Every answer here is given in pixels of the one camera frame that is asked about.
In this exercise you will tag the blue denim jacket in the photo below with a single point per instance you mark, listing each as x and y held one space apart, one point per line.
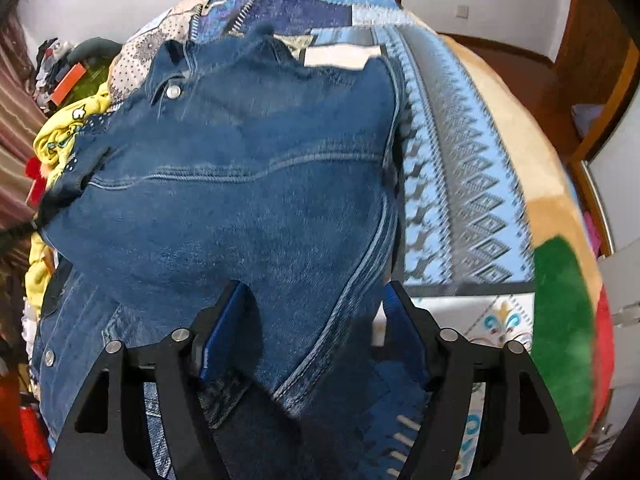
240 200

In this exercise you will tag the pile of mixed clothes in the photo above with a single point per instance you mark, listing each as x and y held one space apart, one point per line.
70 67

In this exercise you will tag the yellow cartoon print cloth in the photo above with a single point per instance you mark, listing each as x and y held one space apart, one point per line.
65 130

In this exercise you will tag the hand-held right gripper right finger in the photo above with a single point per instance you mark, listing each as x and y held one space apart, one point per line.
405 330

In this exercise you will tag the striped curtain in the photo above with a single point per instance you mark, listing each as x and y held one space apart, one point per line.
17 125

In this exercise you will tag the blue patterned bed sheet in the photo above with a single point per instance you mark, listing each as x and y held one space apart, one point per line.
450 170

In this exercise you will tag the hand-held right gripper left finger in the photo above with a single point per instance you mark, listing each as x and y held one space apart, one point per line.
227 332

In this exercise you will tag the red cloth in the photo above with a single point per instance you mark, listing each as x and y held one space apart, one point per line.
27 430

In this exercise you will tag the white wall socket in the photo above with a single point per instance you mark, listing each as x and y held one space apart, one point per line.
462 11

